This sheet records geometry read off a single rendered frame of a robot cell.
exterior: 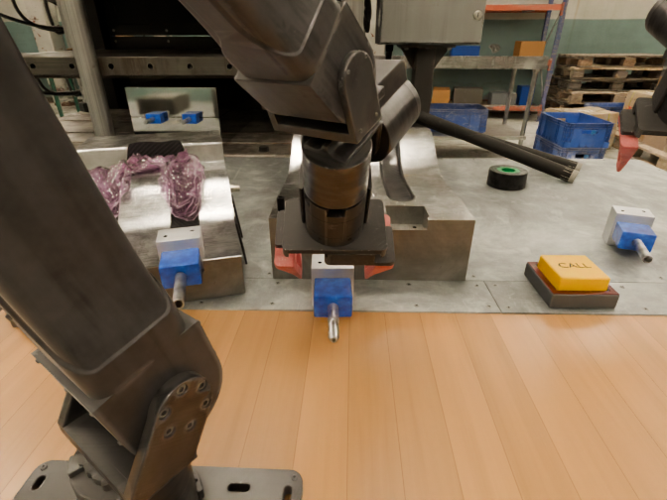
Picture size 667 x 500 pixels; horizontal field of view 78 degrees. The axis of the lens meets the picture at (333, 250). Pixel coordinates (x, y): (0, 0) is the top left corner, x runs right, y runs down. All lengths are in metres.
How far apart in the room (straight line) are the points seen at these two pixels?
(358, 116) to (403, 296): 0.29
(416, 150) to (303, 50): 0.54
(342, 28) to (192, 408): 0.24
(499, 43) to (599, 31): 1.35
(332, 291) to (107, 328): 0.29
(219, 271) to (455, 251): 0.30
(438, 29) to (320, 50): 1.12
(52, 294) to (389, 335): 0.35
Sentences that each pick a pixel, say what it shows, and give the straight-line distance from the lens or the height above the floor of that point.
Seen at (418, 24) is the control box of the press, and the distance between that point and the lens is 1.36.
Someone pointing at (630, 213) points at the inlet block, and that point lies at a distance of 0.77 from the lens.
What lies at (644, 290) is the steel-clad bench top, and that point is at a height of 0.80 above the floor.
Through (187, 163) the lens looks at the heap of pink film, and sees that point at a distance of 0.69.
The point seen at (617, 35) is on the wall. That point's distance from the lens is 7.81.
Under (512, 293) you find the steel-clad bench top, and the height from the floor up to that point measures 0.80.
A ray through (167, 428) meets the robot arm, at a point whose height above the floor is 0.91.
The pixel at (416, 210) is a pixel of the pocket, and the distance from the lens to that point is 0.57.
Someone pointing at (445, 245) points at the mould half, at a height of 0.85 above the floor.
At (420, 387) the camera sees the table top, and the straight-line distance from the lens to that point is 0.42.
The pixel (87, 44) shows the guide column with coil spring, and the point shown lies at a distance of 1.43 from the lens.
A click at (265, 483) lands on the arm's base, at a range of 0.34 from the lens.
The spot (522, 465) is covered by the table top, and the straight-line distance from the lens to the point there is 0.39.
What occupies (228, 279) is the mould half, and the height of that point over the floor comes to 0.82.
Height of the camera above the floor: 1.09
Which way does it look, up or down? 28 degrees down
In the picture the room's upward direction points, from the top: straight up
